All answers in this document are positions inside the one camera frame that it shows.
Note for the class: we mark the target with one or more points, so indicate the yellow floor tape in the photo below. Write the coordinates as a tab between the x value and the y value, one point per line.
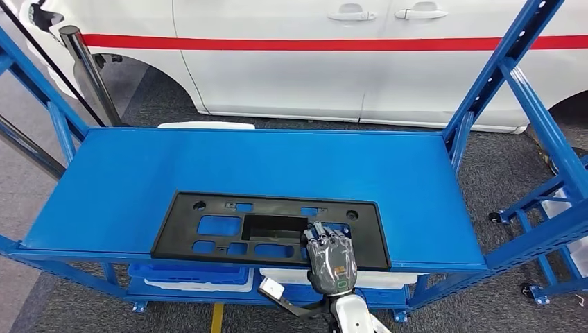
217	319

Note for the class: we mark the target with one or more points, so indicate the black barrier belt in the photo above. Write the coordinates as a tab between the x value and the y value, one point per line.
69	82

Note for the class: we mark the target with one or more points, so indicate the grey metal bar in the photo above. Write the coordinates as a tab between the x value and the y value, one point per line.
27	147

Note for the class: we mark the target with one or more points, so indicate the black plastic panel part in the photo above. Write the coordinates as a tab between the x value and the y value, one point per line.
183	248

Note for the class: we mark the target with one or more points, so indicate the chrome stanchion post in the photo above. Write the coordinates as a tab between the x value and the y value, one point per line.
87	73

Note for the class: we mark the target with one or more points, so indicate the white flat board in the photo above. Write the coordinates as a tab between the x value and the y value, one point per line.
206	125

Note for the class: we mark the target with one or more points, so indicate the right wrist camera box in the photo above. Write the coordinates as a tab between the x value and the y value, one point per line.
272	288

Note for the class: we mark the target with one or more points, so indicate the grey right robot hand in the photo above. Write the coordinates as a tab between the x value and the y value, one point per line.
331	262

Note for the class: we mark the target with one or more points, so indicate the blue metal shelf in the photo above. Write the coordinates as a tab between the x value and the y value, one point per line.
528	202
138	174

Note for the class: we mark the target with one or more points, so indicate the white car red stripe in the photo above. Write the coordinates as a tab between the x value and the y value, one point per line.
275	82

